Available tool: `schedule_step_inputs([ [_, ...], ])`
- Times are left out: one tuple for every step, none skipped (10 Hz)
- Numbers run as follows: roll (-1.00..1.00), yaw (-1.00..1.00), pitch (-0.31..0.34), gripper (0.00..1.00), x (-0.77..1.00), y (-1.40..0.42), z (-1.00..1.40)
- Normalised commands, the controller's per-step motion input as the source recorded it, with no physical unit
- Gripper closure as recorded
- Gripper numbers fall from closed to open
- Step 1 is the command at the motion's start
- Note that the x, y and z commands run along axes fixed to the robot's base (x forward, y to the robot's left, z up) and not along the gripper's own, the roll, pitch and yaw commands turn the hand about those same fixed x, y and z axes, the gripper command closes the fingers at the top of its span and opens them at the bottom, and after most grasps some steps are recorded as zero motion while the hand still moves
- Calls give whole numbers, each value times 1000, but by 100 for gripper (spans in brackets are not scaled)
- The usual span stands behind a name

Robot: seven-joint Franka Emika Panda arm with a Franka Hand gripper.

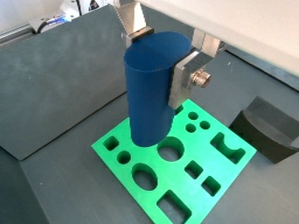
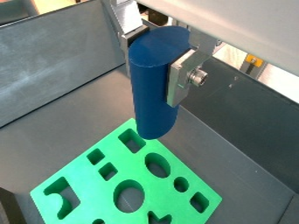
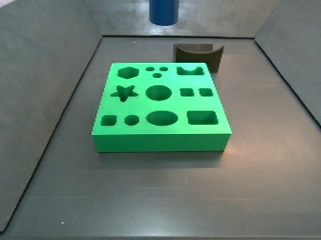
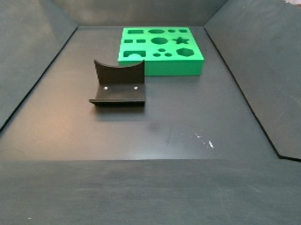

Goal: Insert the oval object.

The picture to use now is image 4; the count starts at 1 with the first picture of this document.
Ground black curved holder stand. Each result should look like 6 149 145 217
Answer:
89 61 145 105

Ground green shape sorter block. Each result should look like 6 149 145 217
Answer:
117 27 204 76

